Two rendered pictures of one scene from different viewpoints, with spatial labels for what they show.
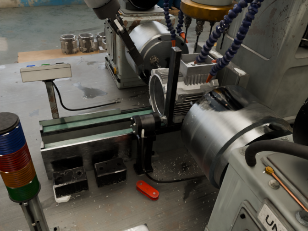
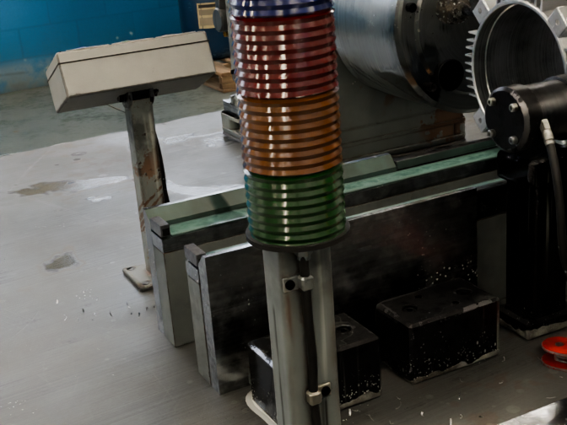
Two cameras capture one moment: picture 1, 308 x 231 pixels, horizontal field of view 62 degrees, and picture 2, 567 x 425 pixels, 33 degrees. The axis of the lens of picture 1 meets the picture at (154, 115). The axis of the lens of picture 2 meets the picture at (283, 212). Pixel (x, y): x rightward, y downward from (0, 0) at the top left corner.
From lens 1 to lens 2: 0.44 m
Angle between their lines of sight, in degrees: 17
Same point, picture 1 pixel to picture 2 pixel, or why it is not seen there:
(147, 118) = (548, 88)
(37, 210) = (329, 329)
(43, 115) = (95, 263)
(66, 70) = (196, 51)
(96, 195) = (418, 402)
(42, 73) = (126, 63)
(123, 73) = not seen: hidden behind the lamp
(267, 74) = not seen: outside the picture
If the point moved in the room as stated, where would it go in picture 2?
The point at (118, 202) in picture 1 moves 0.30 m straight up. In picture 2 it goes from (508, 406) to (510, 53)
